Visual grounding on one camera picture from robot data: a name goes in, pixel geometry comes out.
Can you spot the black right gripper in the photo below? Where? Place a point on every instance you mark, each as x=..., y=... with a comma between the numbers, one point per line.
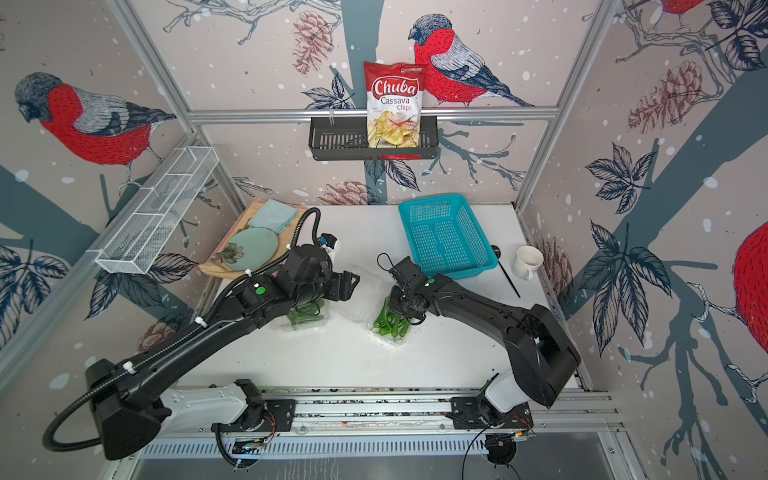
x=393, y=294

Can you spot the black left arm base bracket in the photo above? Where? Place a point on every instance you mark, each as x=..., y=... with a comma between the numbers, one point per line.
x=253, y=413

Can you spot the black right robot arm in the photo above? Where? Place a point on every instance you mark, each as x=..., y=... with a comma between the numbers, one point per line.
x=540, y=352

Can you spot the aluminium front rail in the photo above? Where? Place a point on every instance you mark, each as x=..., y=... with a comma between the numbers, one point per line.
x=377, y=411

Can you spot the white wire wall shelf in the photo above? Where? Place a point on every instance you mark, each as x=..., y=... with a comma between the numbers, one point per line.
x=142, y=236

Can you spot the white ceramic mug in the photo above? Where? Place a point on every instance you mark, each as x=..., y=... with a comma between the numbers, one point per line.
x=527, y=261

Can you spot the light teal folded cloth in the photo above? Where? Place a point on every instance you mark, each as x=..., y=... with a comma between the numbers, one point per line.
x=274, y=216

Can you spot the clear clamshell container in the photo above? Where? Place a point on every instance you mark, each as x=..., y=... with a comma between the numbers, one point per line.
x=370, y=321
x=282, y=323

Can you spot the black right arm base bracket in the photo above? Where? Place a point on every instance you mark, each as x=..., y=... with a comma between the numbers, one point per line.
x=500, y=403

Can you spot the teal plastic basket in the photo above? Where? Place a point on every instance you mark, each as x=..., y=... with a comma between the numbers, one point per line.
x=445, y=237

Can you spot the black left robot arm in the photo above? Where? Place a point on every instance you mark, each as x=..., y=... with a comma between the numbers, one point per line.
x=126, y=405

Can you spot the Chuba cassava chips bag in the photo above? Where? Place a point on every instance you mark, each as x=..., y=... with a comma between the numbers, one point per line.
x=394, y=97

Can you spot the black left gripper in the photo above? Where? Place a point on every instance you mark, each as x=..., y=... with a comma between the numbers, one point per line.
x=343, y=285

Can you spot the pale green round plate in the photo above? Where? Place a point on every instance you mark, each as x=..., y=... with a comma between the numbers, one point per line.
x=249, y=249

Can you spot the green pepper bunch container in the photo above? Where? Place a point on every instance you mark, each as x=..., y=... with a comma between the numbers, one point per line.
x=389, y=324
x=308, y=315

